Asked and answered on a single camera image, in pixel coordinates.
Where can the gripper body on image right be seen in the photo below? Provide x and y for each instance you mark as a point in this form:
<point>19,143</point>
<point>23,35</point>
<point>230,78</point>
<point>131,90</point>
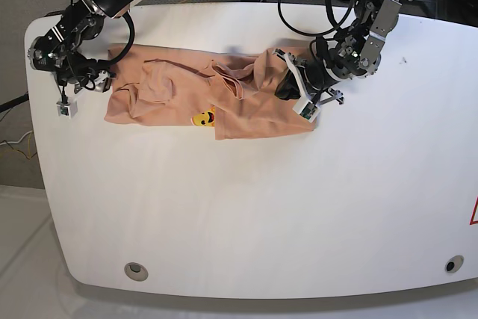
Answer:
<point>313,80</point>

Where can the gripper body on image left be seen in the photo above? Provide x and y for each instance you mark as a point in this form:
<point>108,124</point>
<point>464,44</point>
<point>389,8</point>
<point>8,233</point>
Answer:
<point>76,69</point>

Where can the peach T-shirt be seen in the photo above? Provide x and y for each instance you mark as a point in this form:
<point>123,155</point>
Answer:
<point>160,86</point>

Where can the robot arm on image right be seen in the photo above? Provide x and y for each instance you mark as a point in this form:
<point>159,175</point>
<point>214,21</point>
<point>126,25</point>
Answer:
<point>342,52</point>

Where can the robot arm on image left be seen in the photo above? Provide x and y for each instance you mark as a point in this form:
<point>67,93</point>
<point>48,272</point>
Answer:
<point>58,51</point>

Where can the black bar at left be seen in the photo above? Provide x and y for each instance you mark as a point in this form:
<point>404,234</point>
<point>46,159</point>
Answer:
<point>14,102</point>

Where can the left table grommet hole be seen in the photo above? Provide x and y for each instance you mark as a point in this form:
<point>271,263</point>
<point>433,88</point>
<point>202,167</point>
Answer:
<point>136,272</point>

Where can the table grommet hole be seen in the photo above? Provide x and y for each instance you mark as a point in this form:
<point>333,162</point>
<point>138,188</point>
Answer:
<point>136,272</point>
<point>454,264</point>

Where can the right table grommet hole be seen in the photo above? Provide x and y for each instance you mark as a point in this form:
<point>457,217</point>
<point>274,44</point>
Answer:
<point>454,264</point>

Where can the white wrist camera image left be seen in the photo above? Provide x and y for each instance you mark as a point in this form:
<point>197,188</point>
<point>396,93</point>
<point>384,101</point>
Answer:
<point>68,109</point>

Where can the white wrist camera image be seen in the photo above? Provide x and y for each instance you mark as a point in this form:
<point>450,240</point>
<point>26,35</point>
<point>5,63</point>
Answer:
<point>68,109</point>
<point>306,109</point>

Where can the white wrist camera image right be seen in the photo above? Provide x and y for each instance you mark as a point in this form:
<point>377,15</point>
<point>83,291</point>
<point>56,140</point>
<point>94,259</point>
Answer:
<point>306,109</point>

